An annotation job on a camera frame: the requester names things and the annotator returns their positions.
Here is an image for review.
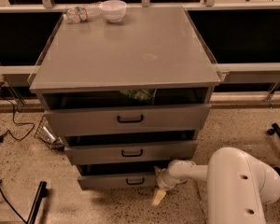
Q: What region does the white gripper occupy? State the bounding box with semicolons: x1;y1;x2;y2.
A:
152;166;187;206

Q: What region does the grey bottom drawer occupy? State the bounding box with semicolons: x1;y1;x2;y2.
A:
77;161;170;190

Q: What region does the grey drawer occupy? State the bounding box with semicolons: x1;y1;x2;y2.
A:
45;105;211;137
64;141;197;165
77;161;170;190

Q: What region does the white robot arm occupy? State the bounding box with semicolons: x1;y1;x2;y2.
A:
152;147;280;224

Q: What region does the grey middle drawer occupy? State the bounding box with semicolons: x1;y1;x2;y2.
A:
64;141;197;165

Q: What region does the grey top drawer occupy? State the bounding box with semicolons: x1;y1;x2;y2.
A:
45;105;211;137

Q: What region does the green packet in drawer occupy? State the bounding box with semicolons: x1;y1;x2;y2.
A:
120;89;155;103

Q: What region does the grey drawer cabinet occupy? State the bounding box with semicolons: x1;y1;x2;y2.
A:
30;7;219;189

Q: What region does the black left base leg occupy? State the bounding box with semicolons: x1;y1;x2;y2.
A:
27;181;47;224

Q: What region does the black base leg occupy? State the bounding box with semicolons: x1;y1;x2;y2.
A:
267;123;280;138
27;181;47;224

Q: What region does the black right base leg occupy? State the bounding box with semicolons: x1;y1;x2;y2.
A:
267;123;280;138

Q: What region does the white bowl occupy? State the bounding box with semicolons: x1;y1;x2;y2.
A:
99;0;127;22

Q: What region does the wire mesh basket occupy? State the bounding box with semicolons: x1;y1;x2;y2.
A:
35;117;64;151

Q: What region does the black power cable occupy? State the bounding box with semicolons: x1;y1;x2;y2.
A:
0;81;35;224

